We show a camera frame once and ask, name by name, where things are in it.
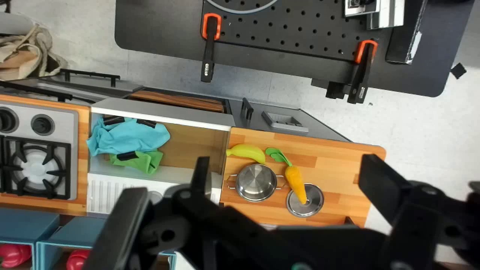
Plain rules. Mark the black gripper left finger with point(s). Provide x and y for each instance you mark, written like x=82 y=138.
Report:
x=117 y=245

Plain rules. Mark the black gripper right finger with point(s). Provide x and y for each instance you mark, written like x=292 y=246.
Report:
x=390 y=194

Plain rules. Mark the teal storage bin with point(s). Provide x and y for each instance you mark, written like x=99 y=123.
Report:
x=25 y=228
x=78 y=233

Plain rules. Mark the green cloth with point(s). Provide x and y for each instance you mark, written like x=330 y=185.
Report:
x=142 y=161

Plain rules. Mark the yellow plush carrot toy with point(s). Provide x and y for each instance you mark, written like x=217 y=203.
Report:
x=291 y=173

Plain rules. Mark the light blue cloth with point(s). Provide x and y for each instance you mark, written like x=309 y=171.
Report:
x=126 y=135

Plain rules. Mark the toy gas stove top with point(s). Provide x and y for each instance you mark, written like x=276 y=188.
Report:
x=39 y=150

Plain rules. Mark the white toy sink basin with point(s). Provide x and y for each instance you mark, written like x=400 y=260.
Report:
x=195 y=131

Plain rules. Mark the orange black clamp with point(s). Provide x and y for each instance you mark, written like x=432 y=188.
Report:
x=210 y=32
x=363 y=60

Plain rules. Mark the yellow plush banana toy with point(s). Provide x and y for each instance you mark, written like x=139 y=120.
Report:
x=247 y=152

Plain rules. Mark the black perforated table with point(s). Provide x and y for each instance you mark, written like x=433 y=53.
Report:
x=307 y=38

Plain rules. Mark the beige canvas bag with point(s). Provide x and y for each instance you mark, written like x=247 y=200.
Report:
x=30 y=54

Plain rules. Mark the steel pot with handles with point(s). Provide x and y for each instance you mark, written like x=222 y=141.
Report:
x=255 y=182

